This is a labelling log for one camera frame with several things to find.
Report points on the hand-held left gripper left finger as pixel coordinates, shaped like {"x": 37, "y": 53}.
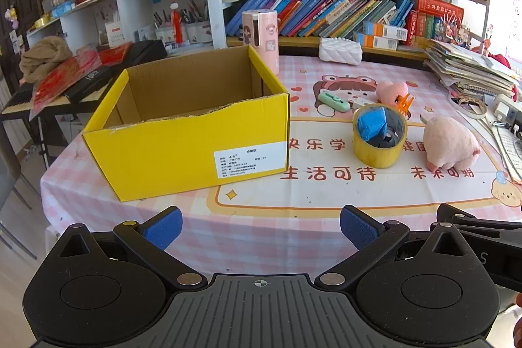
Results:
{"x": 163, "y": 229}

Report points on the pink plush duck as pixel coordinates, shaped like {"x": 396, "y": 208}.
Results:
{"x": 389, "y": 91}

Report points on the mint green utility knife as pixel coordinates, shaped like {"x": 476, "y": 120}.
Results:
{"x": 332, "y": 101}

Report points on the yellow tape roll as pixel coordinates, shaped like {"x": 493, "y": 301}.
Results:
{"x": 377, "y": 158}

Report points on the black electronic keyboard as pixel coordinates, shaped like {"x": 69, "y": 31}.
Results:
{"x": 142, "y": 52}

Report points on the gold tape roll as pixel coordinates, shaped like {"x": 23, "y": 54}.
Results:
{"x": 43, "y": 22}

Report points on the row of blue-spined books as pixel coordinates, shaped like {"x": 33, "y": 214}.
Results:
{"x": 310, "y": 9}

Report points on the orange white carton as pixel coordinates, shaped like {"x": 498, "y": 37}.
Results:
{"x": 375, "y": 42}
{"x": 387, "y": 31}

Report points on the bunch of pens and pencils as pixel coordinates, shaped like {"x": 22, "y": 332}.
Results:
{"x": 191, "y": 11}

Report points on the white quilted purse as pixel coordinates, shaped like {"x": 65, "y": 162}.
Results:
{"x": 340, "y": 52}

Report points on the orange hair claw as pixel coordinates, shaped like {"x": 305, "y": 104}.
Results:
{"x": 403, "y": 104}

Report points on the thick red books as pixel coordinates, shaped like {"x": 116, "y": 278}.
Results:
{"x": 440, "y": 11}

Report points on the black flat box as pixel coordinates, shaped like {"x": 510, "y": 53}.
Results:
{"x": 87, "y": 85}

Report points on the printed paper sheet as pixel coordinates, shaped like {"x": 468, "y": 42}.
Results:
{"x": 507, "y": 152}

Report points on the white power strip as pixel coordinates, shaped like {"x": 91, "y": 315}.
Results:
{"x": 505, "y": 111}

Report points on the black keyboard stand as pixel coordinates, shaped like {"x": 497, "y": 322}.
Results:
{"x": 40, "y": 140}

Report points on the stack of papers and booklets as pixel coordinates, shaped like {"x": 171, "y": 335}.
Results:
{"x": 469, "y": 66}

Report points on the blue flat box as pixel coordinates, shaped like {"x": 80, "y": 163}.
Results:
{"x": 63, "y": 9}

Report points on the red tassel ornament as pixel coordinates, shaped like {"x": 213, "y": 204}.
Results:
{"x": 177, "y": 26}

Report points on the yellow cardboard box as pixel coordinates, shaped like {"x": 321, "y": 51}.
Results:
{"x": 163, "y": 156}

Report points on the pink plush pendant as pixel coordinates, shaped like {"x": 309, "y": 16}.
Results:
{"x": 12, "y": 17}

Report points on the blue block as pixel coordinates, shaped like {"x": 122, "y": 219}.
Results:
{"x": 371, "y": 123}

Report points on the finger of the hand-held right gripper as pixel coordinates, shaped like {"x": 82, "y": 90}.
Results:
{"x": 485, "y": 223}

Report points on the pink plush pig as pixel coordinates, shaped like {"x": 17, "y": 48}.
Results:
{"x": 448, "y": 144}

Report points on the white desk pen holder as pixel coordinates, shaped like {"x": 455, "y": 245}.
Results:
{"x": 165, "y": 35}
{"x": 199, "y": 33}

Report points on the small red paper decoration pack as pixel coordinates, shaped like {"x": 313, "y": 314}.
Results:
{"x": 116, "y": 53}

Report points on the brown cloth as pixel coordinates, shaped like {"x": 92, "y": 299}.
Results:
{"x": 45, "y": 58}

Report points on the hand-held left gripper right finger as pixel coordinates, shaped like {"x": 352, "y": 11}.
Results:
{"x": 359, "y": 227}

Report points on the white box red label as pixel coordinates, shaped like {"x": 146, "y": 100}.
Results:
{"x": 115, "y": 35}

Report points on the large red paper decoration pack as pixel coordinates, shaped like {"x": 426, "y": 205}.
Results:
{"x": 61, "y": 83}

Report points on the row of small figurines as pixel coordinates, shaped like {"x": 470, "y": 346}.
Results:
{"x": 452, "y": 32}

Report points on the pink cartoon tissue box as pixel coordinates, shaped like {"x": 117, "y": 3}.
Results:
{"x": 265, "y": 38}

